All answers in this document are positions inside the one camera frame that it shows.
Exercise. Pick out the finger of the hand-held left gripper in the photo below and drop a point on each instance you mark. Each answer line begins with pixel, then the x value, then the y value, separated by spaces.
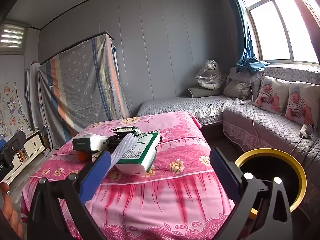
pixel 15 141

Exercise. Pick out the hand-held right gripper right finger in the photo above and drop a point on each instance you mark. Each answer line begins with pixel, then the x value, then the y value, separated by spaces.
pixel 225 177

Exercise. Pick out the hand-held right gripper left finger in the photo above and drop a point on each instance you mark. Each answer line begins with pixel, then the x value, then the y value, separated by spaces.
pixel 96 175

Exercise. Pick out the small green white milk carton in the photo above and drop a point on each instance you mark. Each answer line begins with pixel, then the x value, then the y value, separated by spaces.
pixel 87 142

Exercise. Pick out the large green white milk carton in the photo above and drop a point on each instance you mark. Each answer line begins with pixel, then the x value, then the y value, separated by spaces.
pixel 142 152

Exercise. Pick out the black bin with yellow rim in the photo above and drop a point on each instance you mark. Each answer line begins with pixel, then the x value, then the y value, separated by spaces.
pixel 270 151

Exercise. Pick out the person's left hand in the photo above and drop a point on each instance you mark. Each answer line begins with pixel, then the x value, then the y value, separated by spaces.
pixel 10 210

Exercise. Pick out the white low cabinet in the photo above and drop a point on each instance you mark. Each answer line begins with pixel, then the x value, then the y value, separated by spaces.
pixel 31 145

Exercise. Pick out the orange fruit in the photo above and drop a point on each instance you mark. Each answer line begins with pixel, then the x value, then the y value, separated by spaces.
pixel 82 156

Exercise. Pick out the black plastic bag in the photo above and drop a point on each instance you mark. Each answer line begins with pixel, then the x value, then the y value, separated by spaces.
pixel 113 142

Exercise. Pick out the white hanging cloth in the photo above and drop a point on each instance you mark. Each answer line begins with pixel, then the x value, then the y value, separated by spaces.
pixel 32 92

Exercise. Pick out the dark green small box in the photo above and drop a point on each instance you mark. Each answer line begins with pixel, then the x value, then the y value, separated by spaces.
pixel 127 130

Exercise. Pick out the pink floral tablecloth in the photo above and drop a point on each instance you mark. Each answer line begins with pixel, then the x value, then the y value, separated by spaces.
pixel 155 195

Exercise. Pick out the grey quilted sofa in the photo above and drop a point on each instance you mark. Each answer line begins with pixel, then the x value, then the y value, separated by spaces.
pixel 270 130

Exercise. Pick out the striped cloth covered wardrobe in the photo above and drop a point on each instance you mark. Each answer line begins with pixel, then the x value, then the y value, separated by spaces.
pixel 82 85

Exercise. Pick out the grey bolster pillow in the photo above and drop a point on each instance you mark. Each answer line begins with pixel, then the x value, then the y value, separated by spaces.
pixel 200 92

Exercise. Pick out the grey square cushion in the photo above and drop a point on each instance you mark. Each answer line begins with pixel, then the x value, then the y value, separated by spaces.
pixel 236 88

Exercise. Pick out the white charger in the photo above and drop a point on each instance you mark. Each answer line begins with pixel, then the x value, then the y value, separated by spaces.
pixel 306 130

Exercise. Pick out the baby print pillow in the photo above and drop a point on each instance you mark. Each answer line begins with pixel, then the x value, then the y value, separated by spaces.
pixel 302 105
pixel 271 95

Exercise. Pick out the tiger plush in plastic bag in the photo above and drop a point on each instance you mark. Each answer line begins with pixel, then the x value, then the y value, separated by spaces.
pixel 211 76

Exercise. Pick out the small window with blind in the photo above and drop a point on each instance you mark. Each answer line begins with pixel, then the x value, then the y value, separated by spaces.
pixel 12 37

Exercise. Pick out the blue curtain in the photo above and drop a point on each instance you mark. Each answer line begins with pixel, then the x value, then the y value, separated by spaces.
pixel 243 30

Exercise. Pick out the large window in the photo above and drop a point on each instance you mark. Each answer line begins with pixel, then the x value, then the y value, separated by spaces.
pixel 282 30

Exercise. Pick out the cartoon wall poster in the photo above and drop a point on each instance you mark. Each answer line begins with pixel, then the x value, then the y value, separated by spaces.
pixel 12 110

